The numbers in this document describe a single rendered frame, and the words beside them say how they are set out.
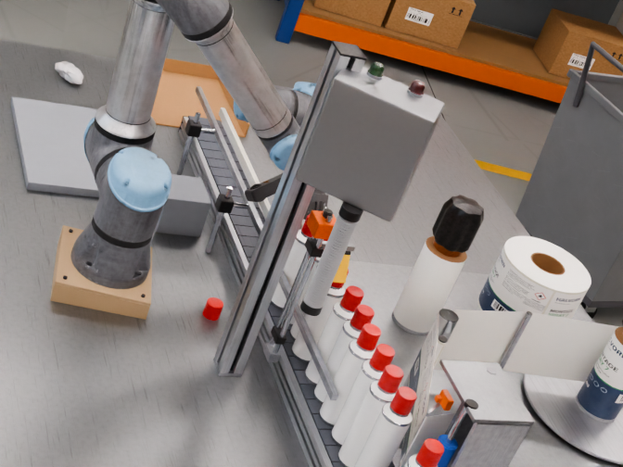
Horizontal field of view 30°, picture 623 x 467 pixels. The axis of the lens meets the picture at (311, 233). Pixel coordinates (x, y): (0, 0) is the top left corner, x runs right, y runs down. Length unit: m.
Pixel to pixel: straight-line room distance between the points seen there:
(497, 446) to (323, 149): 0.53
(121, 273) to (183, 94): 0.97
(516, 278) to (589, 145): 1.98
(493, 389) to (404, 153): 0.40
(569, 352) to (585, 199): 2.10
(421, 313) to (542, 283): 0.28
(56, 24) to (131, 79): 3.15
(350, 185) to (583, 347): 0.72
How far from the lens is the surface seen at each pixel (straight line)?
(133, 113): 2.18
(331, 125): 1.82
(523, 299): 2.48
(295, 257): 2.22
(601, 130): 4.37
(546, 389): 2.40
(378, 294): 2.45
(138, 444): 1.97
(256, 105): 2.08
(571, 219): 4.48
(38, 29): 5.20
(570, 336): 2.34
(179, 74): 3.16
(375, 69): 1.84
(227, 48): 2.00
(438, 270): 2.30
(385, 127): 1.80
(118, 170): 2.11
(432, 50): 6.00
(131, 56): 2.13
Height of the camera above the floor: 2.16
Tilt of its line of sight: 30 degrees down
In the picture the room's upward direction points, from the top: 22 degrees clockwise
